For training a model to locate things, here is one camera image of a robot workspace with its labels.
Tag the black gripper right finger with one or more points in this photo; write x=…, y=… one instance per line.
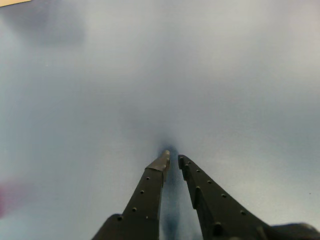
x=220, y=215

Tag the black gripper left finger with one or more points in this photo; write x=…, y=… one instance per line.
x=145, y=200

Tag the red cube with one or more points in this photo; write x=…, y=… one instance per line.
x=3, y=197

